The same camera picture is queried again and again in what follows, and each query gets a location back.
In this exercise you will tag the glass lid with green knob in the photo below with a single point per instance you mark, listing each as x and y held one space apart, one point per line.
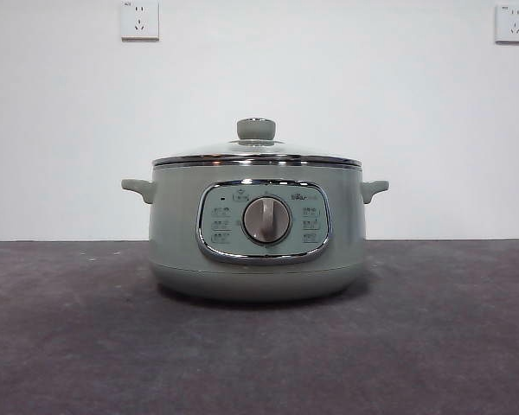
256 129

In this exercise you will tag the sage green electric pot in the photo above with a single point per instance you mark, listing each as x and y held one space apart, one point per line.
177 242

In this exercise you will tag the white wall socket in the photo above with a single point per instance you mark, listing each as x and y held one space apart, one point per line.
510 23
140 21

